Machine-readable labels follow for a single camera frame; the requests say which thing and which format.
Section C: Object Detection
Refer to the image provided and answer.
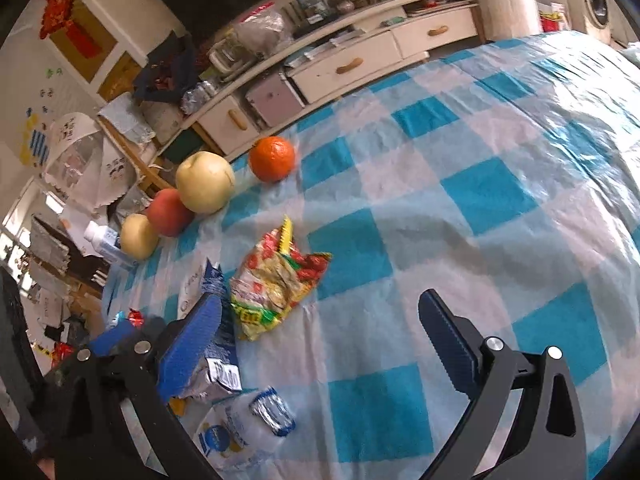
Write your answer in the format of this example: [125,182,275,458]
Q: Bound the blue checked plastic tablecloth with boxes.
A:
[100,30,640,480]

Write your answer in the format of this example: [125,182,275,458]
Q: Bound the white electric kettle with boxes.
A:
[207,35,256,79]

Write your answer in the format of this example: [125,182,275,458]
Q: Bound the clear plastic bag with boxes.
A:
[235,2,291,56]

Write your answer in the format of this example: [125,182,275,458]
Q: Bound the dark chair with grey cover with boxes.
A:
[29,214,109,292]

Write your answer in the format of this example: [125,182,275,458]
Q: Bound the cream television cabinet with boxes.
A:
[177,0,482,159]

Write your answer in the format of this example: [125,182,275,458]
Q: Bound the white mesh food cover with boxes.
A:
[42,112,139,211]

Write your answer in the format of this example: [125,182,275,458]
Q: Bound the large yellow pear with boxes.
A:
[175,151,236,215]

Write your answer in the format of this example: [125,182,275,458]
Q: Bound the small yellow pear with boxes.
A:
[120,213,161,261]

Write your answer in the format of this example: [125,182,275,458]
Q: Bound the red apple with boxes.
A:
[148,188,196,238]

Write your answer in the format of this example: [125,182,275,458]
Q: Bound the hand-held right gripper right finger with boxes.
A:
[417,288,589,480]

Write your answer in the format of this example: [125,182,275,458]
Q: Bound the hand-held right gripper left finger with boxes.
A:
[42,292,224,480]

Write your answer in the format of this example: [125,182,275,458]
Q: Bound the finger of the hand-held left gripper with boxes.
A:
[89,321,151,357]

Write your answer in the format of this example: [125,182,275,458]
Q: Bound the white plastic bottle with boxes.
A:
[83,221,139,269]

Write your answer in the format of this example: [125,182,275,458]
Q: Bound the orange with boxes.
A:
[248,136,297,184]

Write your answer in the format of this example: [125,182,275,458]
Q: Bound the white and blue snack wrapper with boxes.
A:
[172,259,244,402]

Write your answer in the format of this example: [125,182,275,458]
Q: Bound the green yellow snack wrapper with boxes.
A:
[229,215,334,344]

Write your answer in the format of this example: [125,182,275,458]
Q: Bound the coloured wall stickers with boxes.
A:
[20,67,66,166]

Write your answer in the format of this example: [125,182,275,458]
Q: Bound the green waste bin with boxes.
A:
[160,130,202,166]

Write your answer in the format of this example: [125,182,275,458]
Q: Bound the row of small bottles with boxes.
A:
[180,80,219,114]

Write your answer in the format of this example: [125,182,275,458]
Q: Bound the wooden chair with towel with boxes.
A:
[95,92,174,194]

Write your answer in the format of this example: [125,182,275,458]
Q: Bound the red knot wall ornament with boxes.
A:
[39,0,104,59]

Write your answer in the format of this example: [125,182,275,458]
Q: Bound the silver metal case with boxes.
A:
[245,72,306,129]

